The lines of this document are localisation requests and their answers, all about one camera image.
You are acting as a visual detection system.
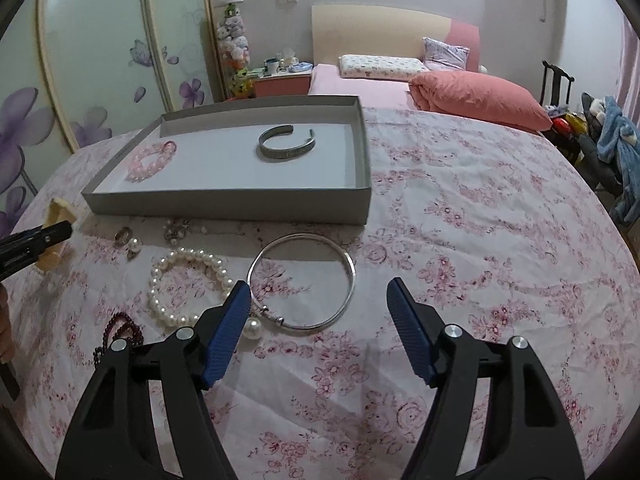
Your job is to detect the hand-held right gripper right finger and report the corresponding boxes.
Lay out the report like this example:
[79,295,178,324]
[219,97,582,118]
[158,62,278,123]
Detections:
[386,276,586,480]

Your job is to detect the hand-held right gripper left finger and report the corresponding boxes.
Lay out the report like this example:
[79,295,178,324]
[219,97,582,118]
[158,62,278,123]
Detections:
[55,280,253,480]

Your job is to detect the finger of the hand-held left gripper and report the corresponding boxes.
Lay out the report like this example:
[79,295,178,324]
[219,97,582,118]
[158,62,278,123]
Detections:
[0,221,73,278]

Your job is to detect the gold and pink hair ties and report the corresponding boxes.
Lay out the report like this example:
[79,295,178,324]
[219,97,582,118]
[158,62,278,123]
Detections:
[44,199,77,272]

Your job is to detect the white pearl bracelet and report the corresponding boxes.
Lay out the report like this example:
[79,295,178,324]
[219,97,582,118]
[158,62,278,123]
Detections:
[148,247,233,331]

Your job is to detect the dark red bead bracelet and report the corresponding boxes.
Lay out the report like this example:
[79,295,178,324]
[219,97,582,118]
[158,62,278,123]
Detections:
[92,311,146,366]

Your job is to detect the small silver pendant jewelry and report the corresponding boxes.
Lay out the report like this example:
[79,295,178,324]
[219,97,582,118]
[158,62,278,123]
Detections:
[162,217,208,245]

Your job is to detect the grey shallow cardboard box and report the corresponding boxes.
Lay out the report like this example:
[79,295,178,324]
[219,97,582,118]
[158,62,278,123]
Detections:
[81,95,373,226]

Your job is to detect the person's left hand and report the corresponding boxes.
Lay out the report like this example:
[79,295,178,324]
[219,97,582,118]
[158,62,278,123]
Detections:
[0,280,15,365]

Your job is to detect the pink floral blanket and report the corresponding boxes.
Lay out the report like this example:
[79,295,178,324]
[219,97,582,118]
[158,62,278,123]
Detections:
[10,105,640,480]

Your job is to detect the floral sliding wardrobe doors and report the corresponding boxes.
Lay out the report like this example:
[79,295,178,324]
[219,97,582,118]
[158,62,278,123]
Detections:
[0,0,213,236]

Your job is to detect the folded pink quilt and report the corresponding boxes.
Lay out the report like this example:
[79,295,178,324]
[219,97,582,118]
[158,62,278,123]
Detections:
[409,70,553,133]

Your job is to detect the pink bedsheet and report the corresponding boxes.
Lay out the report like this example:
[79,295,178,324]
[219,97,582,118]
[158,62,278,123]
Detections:
[306,64,418,111]

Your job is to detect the dark grey clothing pile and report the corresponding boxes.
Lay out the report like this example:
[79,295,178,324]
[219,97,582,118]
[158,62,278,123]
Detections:
[575,92,632,196]

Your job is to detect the pink nightstand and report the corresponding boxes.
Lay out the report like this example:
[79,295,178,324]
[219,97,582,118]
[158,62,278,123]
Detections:
[250,67,313,100]

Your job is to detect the red yellow toy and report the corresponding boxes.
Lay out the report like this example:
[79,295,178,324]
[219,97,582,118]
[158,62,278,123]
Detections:
[547,107,588,142]

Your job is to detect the white printed pillow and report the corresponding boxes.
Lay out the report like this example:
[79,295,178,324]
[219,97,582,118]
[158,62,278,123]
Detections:
[338,54,430,82]

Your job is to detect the purple floral pillow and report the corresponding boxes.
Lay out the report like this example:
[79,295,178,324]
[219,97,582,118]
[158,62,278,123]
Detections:
[421,36,471,71]

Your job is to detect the blue clothing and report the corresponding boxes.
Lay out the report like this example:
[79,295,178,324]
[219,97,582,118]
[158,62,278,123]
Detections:
[595,96,640,223]

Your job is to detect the flower arrangement in red pot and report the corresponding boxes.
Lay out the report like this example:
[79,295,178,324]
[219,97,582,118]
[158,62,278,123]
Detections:
[217,2,253,98]

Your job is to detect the cream and pink headboard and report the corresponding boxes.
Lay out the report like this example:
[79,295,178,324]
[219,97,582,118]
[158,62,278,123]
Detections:
[311,5,481,73]

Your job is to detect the pink curtain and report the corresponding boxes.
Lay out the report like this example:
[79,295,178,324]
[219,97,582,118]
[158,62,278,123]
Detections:
[617,15,640,111]

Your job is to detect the pink bead bracelet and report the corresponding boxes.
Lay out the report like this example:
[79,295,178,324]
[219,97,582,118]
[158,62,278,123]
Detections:
[125,140,178,183]

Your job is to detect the wide silver cuff bracelet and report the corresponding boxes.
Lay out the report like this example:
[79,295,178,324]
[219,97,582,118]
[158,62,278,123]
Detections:
[257,125,318,163]

